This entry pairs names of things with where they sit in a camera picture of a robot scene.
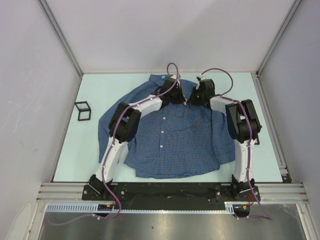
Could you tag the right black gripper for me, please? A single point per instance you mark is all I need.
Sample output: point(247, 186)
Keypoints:
point(191, 100)

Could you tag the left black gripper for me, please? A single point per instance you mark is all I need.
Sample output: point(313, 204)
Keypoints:
point(181, 98)

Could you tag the blue plaid button shirt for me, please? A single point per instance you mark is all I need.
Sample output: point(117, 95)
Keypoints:
point(179, 141)

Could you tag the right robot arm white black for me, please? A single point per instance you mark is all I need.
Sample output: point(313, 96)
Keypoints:
point(243, 127)

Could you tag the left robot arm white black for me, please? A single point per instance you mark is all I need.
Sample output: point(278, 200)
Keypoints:
point(123, 127)

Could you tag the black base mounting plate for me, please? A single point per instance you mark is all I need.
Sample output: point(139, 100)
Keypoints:
point(128, 190)

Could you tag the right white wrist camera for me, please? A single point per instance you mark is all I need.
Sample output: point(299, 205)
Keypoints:
point(200, 78)

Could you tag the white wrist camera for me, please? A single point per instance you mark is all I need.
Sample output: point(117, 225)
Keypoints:
point(200, 78)
point(177, 80)

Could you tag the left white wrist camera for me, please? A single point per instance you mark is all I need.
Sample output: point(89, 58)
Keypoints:
point(177, 80)

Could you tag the small black frame display box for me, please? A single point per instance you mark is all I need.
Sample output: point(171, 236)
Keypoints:
point(84, 111)

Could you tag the white slotted cable duct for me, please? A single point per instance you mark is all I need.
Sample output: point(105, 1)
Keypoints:
point(106, 208)

